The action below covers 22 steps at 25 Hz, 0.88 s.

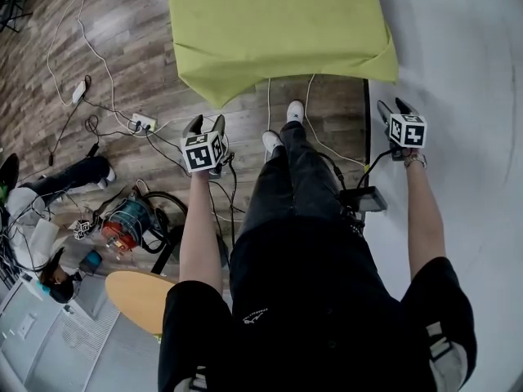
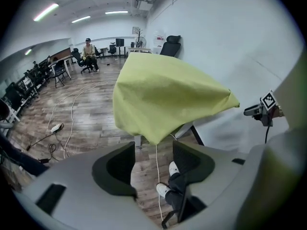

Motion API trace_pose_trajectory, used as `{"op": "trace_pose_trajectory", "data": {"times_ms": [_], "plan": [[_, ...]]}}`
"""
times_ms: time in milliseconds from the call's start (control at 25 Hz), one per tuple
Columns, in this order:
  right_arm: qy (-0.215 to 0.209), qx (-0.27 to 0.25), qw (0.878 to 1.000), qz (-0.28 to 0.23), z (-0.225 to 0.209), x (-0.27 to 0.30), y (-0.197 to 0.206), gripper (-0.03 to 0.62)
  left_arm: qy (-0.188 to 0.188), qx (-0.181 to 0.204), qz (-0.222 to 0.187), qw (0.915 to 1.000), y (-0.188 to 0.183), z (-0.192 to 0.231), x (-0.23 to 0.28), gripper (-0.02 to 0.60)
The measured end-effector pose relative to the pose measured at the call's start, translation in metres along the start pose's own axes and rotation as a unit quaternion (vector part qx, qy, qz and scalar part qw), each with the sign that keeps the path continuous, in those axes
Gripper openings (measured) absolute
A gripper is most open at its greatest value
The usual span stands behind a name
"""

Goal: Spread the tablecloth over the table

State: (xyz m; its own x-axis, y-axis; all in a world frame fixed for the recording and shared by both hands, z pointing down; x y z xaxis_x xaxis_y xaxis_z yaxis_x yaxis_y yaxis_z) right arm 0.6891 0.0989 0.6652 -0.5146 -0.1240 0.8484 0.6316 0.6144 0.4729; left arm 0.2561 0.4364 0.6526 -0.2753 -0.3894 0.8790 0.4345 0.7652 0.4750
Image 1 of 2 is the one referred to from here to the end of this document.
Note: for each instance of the person's left white shoe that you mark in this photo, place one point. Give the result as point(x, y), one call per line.
point(271, 141)

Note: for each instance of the person's left leg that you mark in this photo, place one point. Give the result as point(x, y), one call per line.
point(265, 186)

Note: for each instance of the person's right white shoe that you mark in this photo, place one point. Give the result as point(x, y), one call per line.
point(295, 110)

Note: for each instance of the person's right forearm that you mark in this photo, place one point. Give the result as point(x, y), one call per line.
point(425, 219)

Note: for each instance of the person's left forearm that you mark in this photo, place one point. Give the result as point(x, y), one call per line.
point(200, 235)

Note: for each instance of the person's right leg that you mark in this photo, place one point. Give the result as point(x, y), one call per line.
point(310, 170)

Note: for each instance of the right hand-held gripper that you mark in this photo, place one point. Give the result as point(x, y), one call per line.
point(408, 131)

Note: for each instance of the person's white shoe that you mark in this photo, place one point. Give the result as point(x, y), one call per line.
point(295, 110)
point(271, 141)

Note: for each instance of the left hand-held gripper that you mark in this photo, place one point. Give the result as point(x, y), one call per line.
point(200, 155)

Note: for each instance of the blue round container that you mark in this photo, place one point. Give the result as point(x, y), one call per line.
point(92, 261)

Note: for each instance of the silver wristwatch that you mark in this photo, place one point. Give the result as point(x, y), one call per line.
point(417, 161)

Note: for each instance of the person's torso in black shirt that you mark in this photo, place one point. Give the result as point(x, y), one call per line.
point(318, 313)

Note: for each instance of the teal and orange machine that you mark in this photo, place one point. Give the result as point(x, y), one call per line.
point(122, 223)

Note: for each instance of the white power adapter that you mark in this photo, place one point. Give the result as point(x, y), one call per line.
point(79, 92)

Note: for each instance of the white power strip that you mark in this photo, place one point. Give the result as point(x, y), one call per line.
point(144, 123)

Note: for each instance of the white cabinet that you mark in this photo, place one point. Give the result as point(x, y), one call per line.
point(61, 341)

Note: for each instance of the black and green board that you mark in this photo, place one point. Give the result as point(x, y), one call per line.
point(8, 174)

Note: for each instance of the yellow-green cloth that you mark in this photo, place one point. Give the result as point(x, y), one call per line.
point(278, 27)

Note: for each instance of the person's leg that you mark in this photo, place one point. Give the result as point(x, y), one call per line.
point(265, 186)
point(310, 170)

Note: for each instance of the round wooden tabletop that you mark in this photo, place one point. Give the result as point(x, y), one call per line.
point(139, 296)

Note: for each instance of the black waist-mounted device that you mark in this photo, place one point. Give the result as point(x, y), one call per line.
point(363, 200)

